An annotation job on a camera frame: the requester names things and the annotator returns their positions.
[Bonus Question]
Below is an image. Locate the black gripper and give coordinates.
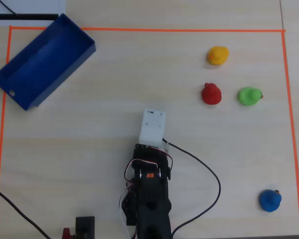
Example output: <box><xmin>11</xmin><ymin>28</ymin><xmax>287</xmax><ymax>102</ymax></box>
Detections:
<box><xmin>132</xmin><ymin>143</ymin><xmax>172</xmax><ymax>165</ymax></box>

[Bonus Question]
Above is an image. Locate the blue rubber duck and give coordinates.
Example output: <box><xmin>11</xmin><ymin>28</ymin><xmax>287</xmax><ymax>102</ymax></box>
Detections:
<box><xmin>259</xmin><ymin>189</ymin><xmax>283</xmax><ymax>213</ymax></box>

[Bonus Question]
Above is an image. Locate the red rubber duck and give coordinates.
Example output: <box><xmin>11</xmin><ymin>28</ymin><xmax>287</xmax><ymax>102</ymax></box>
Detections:
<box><xmin>201</xmin><ymin>82</ymin><xmax>223</xmax><ymax>106</ymax></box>

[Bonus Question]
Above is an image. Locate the green rubber duck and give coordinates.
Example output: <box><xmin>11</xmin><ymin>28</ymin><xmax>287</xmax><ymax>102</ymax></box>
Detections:
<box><xmin>237</xmin><ymin>86</ymin><xmax>264</xmax><ymax>107</ymax></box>

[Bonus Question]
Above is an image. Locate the yellow rubber duck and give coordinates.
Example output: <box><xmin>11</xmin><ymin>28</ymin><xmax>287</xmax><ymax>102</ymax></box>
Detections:
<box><xmin>207</xmin><ymin>46</ymin><xmax>230</xmax><ymax>66</ymax></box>

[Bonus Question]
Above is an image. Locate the blue plastic box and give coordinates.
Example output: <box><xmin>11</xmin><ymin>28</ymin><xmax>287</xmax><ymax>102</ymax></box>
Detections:
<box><xmin>0</xmin><ymin>12</ymin><xmax>97</xmax><ymax>112</ymax></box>

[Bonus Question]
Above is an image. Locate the red clamp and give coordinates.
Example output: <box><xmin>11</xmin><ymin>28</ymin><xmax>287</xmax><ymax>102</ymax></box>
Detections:
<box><xmin>61</xmin><ymin>227</ymin><xmax>77</xmax><ymax>239</ymax></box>

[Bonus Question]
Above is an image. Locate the orange tape strip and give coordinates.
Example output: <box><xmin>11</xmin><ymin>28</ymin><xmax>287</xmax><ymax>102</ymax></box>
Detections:
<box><xmin>0</xmin><ymin>26</ymin><xmax>13</xmax><ymax>239</ymax></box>
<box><xmin>9</xmin><ymin>25</ymin><xmax>286</xmax><ymax>33</ymax></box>
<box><xmin>281</xmin><ymin>31</ymin><xmax>299</xmax><ymax>236</ymax></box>

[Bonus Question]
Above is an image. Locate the white camera box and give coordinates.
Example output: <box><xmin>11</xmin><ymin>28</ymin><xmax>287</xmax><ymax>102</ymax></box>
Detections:
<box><xmin>138</xmin><ymin>108</ymin><xmax>170</xmax><ymax>153</ymax></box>

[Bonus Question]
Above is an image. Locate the black camera cable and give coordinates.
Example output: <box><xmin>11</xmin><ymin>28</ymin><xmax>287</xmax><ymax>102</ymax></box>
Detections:
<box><xmin>162</xmin><ymin>138</ymin><xmax>222</xmax><ymax>237</ymax></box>

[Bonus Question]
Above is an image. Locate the black camera stand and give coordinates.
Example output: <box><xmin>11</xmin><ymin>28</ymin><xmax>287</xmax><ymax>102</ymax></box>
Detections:
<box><xmin>75</xmin><ymin>216</ymin><xmax>96</xmax><ymax>239</ymax></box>

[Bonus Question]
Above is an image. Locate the thick black cable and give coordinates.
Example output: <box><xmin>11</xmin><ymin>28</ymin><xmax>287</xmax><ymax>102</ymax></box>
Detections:
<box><xmin>0</xmin><ymin>183</ymin><xmax>52</xmax><ymax>239</ymax></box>

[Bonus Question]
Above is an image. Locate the thin black cable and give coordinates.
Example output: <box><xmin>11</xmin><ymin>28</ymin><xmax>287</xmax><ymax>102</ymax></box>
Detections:
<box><xmin>0</xmin><ymin>0</ymin><xmax>17</xmax><ymax>15</ymax></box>

